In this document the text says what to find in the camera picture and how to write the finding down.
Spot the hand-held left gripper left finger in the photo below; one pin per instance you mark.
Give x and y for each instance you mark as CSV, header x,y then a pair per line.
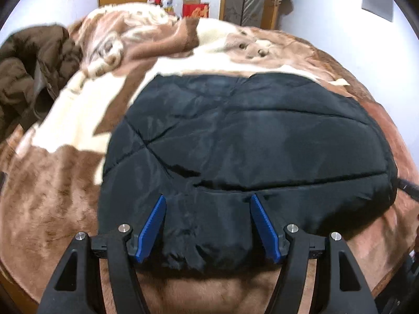
x,y
151,229

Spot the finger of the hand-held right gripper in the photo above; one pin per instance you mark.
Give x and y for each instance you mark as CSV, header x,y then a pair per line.
x,y
409,188

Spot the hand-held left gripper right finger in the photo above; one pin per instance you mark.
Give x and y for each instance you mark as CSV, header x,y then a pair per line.
x,y
263,227

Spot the black puffer jacket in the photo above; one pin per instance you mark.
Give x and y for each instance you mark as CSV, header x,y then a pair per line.
x,y
245,137

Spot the brown and cream printed blanket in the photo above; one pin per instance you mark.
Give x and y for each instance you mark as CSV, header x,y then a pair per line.
x,y
59,186

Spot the brown puffer jacket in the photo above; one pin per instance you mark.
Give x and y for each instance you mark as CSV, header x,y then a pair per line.
x,y
29,72

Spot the red gift box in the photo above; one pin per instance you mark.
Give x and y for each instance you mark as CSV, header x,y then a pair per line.
x,y
195,10

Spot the white plastic packet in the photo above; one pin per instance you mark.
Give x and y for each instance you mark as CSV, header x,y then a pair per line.
x,y
168,1

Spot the plush toy with santa hat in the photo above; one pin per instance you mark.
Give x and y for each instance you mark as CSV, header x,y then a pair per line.
x,y
154,0

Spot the grey wall panel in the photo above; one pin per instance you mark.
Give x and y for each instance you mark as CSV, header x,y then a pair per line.
x,y
377,1

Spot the wooden door frame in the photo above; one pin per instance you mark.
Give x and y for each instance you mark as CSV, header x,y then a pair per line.
x,y
270,16

